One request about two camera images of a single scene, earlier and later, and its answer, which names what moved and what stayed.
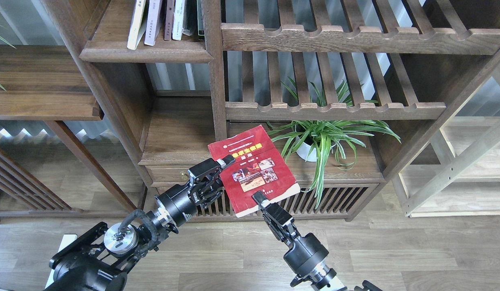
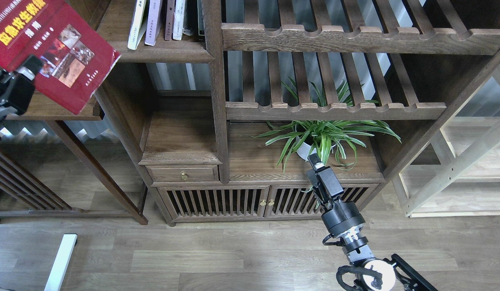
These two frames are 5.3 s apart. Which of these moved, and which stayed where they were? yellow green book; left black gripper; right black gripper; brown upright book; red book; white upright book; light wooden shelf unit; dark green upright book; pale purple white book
Moved: right black gripper; red book; left black gripper
Stayed: pale purple white book; dark green upright book; white upright book; light wooden shelf unit; yellow green book; brown upright book
